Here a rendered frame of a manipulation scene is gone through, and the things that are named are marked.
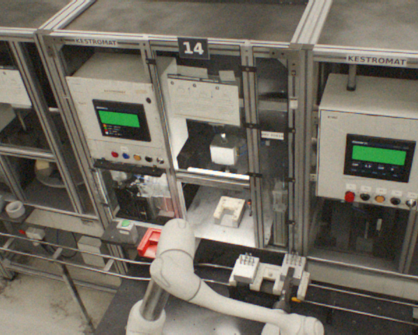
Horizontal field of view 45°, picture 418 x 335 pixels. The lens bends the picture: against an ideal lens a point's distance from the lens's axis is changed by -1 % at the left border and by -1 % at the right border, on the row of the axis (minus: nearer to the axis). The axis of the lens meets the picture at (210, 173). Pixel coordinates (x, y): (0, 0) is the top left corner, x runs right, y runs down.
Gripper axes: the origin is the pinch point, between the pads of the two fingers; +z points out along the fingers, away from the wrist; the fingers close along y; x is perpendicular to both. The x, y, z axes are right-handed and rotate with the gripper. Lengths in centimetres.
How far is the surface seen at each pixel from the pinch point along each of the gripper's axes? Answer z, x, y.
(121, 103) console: 17, 77, 75
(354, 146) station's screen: 16, -21, 68
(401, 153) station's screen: 16, -39, 67
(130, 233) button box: 5, 85, 2
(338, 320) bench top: 1.4, -23.1, -29.7
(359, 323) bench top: 2.5, -33.0, -29.7
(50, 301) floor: 8, 173, -98
